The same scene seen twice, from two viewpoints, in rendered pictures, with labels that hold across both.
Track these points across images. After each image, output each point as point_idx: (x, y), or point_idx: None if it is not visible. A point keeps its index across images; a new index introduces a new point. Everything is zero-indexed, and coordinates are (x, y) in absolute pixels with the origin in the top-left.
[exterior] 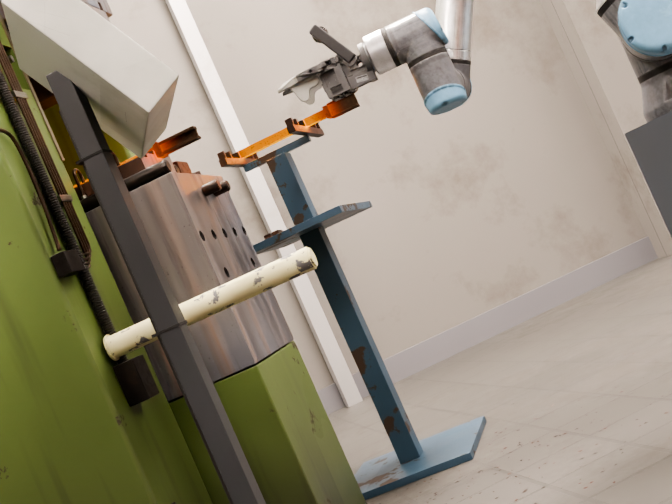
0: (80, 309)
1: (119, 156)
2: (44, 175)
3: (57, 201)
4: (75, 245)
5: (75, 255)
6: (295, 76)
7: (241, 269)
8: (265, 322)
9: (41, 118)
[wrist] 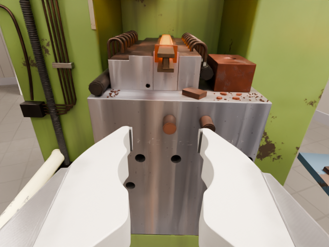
0: (44, 131)
1: (251, 15)
2: (32, 47)
3: (38, 69)
4: (46, 100)
5: (34, 108)
6: (68, 167)
7: (176, 187)
8: (175, 220)
9: None
